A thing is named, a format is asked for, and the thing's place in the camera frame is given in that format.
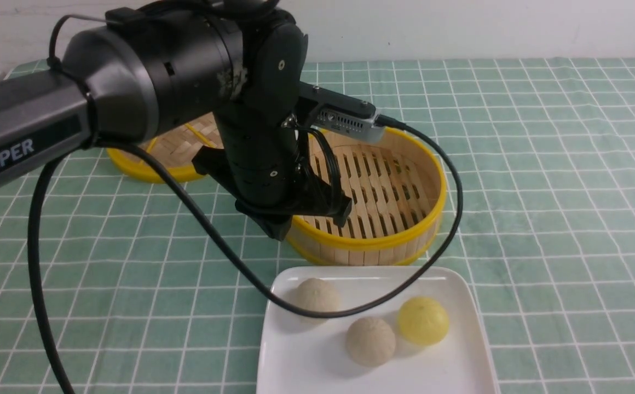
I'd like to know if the green checkered tablecloth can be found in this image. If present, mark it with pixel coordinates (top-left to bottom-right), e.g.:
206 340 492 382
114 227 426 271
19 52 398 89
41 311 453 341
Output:
0 57 635 394

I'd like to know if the yellow-rimmed bamboo steamer basket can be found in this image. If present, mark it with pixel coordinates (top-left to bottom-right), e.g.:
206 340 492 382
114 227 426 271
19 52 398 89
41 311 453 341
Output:
287 128 448 266

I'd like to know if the black camera cable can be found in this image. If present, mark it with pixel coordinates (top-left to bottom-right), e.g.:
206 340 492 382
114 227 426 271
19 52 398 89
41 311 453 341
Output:
27 14 464 394

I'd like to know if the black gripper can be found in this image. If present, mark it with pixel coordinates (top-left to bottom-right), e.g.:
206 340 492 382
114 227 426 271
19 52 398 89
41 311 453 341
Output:
192 103 353 240

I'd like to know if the yellow steamed bun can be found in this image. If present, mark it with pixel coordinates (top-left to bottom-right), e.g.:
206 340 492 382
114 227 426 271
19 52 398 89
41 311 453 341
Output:
396 297 450 346

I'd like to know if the pale beige steamed bun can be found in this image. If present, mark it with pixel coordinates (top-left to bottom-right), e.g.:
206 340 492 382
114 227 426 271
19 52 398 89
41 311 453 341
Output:
292 279 342 312

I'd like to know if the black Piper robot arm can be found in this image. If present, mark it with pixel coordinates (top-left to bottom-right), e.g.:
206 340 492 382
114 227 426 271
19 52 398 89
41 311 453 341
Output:
0 1 352 240

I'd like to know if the white square plate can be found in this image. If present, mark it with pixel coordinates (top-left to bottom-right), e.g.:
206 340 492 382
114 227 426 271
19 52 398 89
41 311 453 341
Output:
256 267 500 393

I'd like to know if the yellow-rimmed bamboo steamer lid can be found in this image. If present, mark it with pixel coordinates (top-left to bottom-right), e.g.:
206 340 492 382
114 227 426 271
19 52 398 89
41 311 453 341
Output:
106 114 223 183

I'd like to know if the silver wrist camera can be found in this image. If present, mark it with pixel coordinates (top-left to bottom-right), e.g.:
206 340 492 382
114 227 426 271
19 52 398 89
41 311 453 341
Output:
293 82 385 144

